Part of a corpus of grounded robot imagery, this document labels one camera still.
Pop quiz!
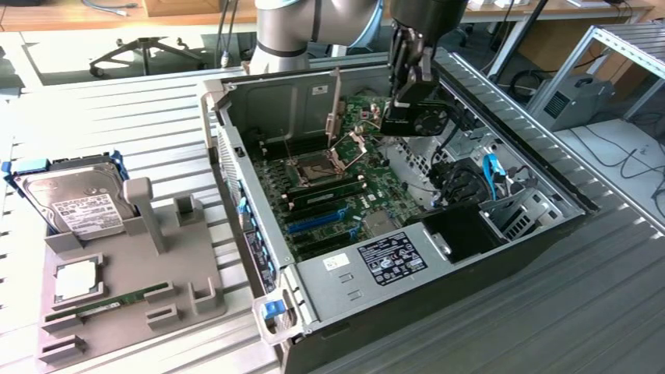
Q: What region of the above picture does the silver power supply unit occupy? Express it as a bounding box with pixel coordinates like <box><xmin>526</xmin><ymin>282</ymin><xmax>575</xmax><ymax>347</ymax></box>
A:
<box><xmin>282</xmin><ymin>224</ymin><xmax>458</xmax><ymax>327</ymax></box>

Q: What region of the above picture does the blue SATA wire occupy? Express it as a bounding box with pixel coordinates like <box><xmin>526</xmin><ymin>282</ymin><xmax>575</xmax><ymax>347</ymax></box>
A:
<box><xmin>481</xmin><ymin>153</ymin><xmax>503</xmax><ymax>203</ymax></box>

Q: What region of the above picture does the green motherboard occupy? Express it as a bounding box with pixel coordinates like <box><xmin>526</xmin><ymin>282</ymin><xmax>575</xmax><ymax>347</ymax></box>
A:
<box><xmin>247</xmin><ymin>128</ymin><xmax>431</xmax><ymax>262</ymax></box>

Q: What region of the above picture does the black wire bundle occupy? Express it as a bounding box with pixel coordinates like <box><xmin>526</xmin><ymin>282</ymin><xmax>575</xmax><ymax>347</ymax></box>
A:
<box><xmin>429</xmin><ymin>158</ymin><xmax>494</xmax><ymax>207</ymax></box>

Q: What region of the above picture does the black hanging cable with plug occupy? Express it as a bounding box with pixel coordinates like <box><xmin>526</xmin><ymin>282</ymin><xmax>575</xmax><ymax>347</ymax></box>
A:
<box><xmin>215</xmin><ymin>0</ymin><xmax>235</xmax><ymax>68</ymax></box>

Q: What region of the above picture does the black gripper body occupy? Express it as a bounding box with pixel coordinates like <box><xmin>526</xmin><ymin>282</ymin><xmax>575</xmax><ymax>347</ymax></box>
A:
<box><xmin>387</xmin><ymin>0</ymin><xmax>467</xmax><ymax>44</ymax></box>

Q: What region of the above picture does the brown cardboard box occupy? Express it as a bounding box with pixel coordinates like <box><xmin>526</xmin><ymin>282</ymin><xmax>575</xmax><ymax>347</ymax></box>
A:
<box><xmin>142</xmin><ymin>0</ymin><xmax>230</xmax><ymax>18</ymax></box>

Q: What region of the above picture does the silver hard disk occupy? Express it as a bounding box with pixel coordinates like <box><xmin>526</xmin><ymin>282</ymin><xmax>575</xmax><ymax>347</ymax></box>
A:
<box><xmin>13</xmin><ymin>162</ymin><xmax>129</xmax><ymax>242</ymax></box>

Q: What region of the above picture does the CPU socket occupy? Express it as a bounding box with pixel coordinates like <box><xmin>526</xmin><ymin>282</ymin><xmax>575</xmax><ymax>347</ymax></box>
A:
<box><xmin>290</xmin><ymin>153</ymin><xmax>338</xmax><ymax>186</ymax></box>

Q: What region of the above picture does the low-profile graphics card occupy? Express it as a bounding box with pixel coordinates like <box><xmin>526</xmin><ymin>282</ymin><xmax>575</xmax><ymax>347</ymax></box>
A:
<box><xmin>322</xmin><ymin>65</ymin><xmax>449</xmax><ymax>151</ymax></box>

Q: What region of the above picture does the grey controller box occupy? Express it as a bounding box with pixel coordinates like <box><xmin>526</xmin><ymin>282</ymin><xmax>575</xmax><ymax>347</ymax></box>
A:
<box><xmin>529</xmin><ymin>73</ymin><xmax>618</xmax><ymax>132</ymax></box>

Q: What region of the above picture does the silver CPU chip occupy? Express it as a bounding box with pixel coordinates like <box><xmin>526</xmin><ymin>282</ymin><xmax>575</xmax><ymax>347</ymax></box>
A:
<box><xmin>53</xmin><ymin>259</ymin><xmax>105</xmax><ymax>303</ymax></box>

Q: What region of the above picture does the grey parts rack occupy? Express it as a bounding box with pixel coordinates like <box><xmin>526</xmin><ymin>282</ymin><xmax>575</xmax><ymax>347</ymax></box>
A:
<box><xmin>34</xmin><ymin>175</ymin><xmax>230</xmax><ymax>371</ymax></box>

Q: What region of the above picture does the black office chair base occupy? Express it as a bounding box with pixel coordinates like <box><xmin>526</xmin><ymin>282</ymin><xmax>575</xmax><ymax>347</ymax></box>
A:
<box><xmin>86</xmin><ymin>37</ymin><xmax>205</xmax><ymax>78</ymax></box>

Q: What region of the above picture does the open black PC case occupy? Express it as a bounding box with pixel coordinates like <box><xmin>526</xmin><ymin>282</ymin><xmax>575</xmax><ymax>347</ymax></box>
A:
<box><xmin>199</xmin><ymin>64</ymin><xmax>601</xmax><ymax>374</ymax></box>

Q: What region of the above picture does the blue expansion slot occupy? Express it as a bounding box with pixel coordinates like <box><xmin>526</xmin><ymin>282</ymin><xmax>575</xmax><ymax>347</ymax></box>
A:
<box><xmin>285</xmin><ymin>204</ymin><xmax>350</xmax><ymax>236</ymax></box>

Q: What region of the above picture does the light wooden desk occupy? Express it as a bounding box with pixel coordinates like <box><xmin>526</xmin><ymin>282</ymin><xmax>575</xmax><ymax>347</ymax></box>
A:
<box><xmin>465</xmin><ymin>0</ymin><xmax>656</xmax><ymax>77</ymax></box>
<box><xmin>0</xmin><ymin>0</ymin><xmax>261</xmax><ymax>33</ymax></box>

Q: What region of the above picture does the silver drive cage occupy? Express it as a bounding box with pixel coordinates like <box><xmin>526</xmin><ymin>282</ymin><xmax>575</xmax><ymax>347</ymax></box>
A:
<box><xmin>386</xmin><ymin>77</ymin><xmax>521</xmax><ymax>203</ymax></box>

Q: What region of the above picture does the green RAM stick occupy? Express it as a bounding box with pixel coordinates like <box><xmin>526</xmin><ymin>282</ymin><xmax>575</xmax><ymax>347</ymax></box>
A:
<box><xmin>45</xmin><ymin>282</ymin><xmax>175</xmax><ymax>323</ymax></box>

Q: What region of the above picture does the blue case release latch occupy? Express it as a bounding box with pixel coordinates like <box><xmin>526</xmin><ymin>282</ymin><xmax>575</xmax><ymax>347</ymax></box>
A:
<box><xmin>261</xmin><ymin>298</ymin><xmax>285</xmax><ymax>321</ymax></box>

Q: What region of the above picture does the silver disk bay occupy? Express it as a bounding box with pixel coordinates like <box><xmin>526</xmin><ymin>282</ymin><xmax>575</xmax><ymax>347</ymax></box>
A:
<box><xmin>477</xmin><ymin>185</ymin><xmax>570</xmax><ymax>245</ymax></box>

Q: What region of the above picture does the empty black RAM slot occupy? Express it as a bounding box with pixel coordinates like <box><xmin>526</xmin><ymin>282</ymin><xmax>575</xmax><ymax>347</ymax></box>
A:
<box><xmin>285</xmin><ymin>179</ymin><xmax>365</xmax><ymax>200</ymax></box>
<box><xmin>283</xmin><ymin>174</ymin><xmax>363</xmax><ymax>195</ymax></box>

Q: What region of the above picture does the black RAM stick white label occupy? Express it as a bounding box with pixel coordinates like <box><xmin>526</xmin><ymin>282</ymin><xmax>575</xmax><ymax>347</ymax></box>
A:
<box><xmin>286</xmin><ymin>181</ymin><xmax>366</xmax><ymax>210</ymax></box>

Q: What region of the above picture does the metal socket cover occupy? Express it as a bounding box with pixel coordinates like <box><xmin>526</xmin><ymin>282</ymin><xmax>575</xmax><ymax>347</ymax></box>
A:
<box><xmin>327</xmin><ymin>131</ymin><xmax>373</xmax><ymax>172</ymax></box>

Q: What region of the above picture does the silver chipset heatsink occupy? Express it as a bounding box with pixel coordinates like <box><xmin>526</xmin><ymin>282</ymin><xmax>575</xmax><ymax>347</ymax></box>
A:
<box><xmin>361</xmin><ymin>213</ymin><xmax>399</xmax><ymax>238</ymax></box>

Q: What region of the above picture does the blue disk caddy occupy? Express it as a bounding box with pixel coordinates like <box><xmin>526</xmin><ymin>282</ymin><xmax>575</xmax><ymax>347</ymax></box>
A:
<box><xmin>0</xmin><ymin>149</ymin><xmax>130</xmax><ymax>239</ymax></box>

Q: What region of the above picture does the aluminium slat table frame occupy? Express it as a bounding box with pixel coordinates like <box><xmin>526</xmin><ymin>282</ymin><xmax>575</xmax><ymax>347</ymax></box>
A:
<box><xmin>523</xmin><ymin>21</ymin><xmax>665</xmax><ymax>132</ymax></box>

